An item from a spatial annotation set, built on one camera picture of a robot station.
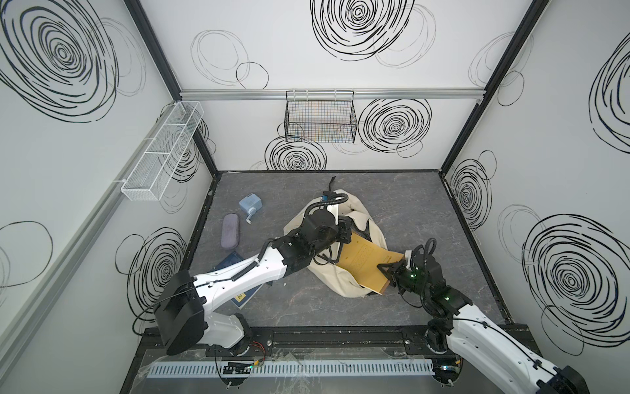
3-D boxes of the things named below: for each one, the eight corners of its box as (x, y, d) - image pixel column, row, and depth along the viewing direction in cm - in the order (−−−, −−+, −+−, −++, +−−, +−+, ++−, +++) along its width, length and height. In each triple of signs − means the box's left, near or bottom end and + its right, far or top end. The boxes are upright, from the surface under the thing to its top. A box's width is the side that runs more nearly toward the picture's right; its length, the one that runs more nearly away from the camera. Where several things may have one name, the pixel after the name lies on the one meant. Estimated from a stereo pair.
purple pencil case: (222, 250, 95) (220, 246, 93) (224, 218, 104) (222, 214, 102) (239, 247, 96) (237, 243, 94) (239, 216, 105) (237, 212, 103)
